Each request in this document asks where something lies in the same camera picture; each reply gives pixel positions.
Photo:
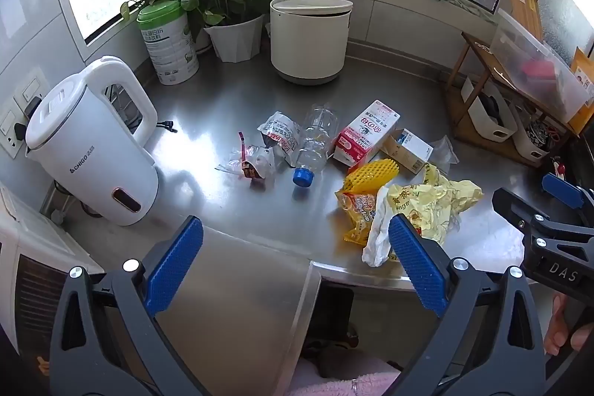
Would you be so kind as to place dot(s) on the white round lidded bin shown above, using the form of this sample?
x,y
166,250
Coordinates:
x,y
306,39

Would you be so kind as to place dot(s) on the black power plug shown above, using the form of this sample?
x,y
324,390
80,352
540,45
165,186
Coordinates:
x,y
20,131

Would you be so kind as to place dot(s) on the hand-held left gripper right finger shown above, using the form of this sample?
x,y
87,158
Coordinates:
x,y
417,266

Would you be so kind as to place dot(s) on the brown cardboard box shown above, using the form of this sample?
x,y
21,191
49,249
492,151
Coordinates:
x,y
522,1

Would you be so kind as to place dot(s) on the clear plastic wrapper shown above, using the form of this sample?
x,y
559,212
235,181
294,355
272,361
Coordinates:
x,y
443,150

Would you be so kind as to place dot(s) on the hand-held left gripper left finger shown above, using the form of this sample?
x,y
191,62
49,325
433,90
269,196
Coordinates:
x,y
174,270

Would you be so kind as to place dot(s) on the clear plastic storage box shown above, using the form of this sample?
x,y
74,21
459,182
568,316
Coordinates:
x,y
519,48

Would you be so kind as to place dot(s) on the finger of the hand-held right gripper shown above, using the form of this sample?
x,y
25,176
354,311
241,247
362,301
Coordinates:
x,y
510,203
561,190

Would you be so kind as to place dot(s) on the pink fluffy clothing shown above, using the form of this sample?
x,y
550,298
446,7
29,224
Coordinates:
x,y
343,382

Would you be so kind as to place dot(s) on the white air cooler appliance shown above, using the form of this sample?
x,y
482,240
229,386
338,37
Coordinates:
x,y
28,238

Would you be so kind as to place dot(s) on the yellow foam net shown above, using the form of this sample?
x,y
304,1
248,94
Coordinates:
x,y
369,175

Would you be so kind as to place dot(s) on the green lid white can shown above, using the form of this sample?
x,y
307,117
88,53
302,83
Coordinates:
x,y
169,48

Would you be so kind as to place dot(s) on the clear wrapper red print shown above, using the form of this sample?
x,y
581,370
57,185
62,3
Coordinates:
x,y
278,131

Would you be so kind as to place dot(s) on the person's right hand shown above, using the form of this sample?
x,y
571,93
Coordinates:
x,y
556,324

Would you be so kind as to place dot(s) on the yellow snack bag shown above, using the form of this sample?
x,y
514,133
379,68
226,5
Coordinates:
x,y
355,210

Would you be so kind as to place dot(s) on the clear plastic bottle blue cap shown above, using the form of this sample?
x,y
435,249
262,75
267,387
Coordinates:
x,y
315,141

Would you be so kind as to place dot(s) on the wooden shelf rack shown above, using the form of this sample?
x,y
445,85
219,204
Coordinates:
x,y
468,131

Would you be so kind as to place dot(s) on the clear wrapper dark red label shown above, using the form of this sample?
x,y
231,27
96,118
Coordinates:
x,y
253,161

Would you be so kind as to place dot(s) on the white wall switch panel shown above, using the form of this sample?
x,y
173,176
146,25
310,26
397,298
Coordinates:
x,y
28,85

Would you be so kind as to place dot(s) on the white electric kettle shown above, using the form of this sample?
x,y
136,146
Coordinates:
x,y
93,154

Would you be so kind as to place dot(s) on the pink white carton box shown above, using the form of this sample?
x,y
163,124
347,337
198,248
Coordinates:
x,y
366,131

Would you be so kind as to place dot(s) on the black pouch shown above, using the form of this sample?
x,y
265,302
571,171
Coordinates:
x,y
489,106

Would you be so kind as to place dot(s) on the white storage basket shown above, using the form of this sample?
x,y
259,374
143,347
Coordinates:
x,y
492,127
526,148

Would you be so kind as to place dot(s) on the small white medicine box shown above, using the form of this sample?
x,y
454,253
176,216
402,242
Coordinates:
x,y
413,150

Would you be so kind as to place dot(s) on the small red object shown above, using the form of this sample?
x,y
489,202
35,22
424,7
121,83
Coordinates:
x,y
559,168

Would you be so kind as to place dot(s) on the yellow paper envelope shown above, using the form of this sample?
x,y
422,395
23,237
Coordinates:
x,y
582,71

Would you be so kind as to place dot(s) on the white plant pot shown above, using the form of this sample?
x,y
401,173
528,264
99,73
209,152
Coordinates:
x,y
234,41

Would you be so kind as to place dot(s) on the white tissue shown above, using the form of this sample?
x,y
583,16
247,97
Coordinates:
x,y
378,238

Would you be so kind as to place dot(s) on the red flat item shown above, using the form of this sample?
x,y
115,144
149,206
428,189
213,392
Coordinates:
x,y
538,76

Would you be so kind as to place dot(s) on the yellow plastic bag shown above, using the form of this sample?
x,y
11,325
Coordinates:
x,y
436,196

